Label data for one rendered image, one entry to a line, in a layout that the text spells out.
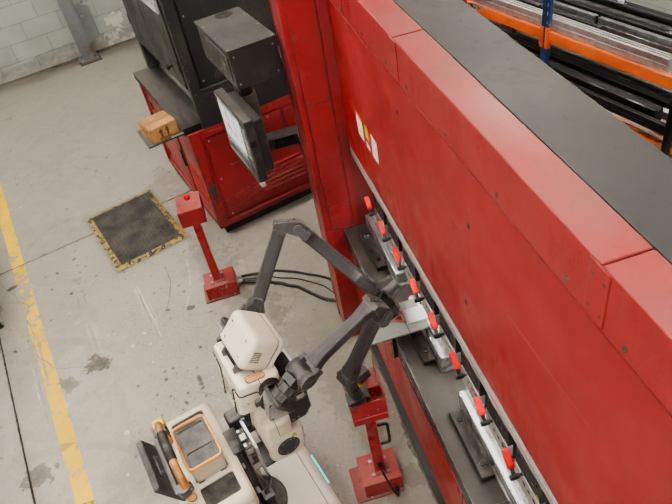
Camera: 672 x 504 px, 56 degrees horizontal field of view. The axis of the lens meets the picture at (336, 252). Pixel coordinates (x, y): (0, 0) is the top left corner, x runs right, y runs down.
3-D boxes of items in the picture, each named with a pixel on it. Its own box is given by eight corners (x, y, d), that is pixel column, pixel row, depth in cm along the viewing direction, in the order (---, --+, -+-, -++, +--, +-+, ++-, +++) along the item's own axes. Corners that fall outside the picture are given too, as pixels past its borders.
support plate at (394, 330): (358, 317, 283) (358, 315, 283) (414, 299, 286) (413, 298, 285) (370, 346, 270) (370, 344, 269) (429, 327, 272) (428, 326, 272)
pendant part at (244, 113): (230, 147, 361) (212, 90, 337) (249, 139, 364) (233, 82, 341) (259, 184, 329) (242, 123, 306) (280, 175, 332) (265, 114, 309)
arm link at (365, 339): (367, 297, 243) (386, 315, 238) (377, 294, 247) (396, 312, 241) (331, 377, 264) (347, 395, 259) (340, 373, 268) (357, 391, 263)
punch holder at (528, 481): (513, 474, 200) (515, 445, 190) (538, 465, 201) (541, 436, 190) (537, 517, 189) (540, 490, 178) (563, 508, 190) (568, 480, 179)
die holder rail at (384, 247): (367, 228, 346) (364, 214, 340) (377, 225, 347) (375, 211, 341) (397, 288, 309) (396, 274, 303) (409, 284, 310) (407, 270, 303)
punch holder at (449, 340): (440, 338, 245) (437, 309, 234) (460, 332, 246) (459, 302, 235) (455, 367, 234) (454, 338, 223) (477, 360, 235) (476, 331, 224)
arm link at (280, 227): (274, 210, 257) (274, 215, 247) (306, 219, 259) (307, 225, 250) (243, 310, 267) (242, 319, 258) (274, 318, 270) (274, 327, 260)
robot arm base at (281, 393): (262, 387, 235) (276, 409, 227) (275, 370, 234) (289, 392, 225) (278, 391, 241) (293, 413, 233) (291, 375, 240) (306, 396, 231)
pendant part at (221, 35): (235, 160, 376) (192, 20, 321) (273, 145, 383) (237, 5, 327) (268, 201, 340) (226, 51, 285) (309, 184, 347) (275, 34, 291)
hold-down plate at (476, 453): (449, 416, 252) (448, 412, 250) (461, 412, 253) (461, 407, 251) (481, 483, 230) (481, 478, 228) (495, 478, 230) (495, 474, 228)
